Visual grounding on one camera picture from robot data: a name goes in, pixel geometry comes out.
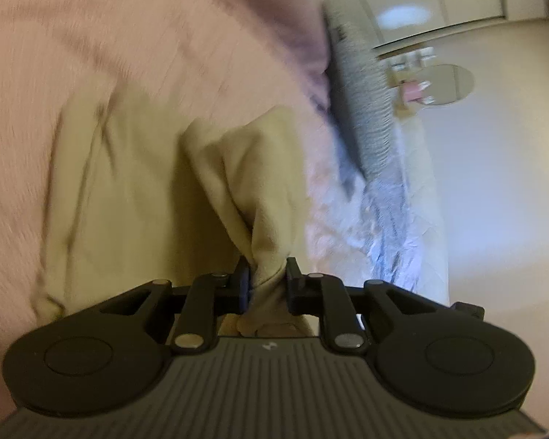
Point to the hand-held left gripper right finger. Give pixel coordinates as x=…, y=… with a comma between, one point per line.
x=293, y=289

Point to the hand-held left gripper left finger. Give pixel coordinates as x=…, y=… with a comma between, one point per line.
x=244, y=289

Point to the cream garment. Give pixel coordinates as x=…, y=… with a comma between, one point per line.
x=155, y=192

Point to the grey fluffy blanket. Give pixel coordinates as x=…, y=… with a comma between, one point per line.
x=393, y=238

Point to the grey striped pillow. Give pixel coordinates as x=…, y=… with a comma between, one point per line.
x=361, y=100

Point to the pink bed sheet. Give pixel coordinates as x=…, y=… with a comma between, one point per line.
x=100, y=36

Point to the round ceiling lamp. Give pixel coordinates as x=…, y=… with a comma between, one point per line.
x=401, y=14

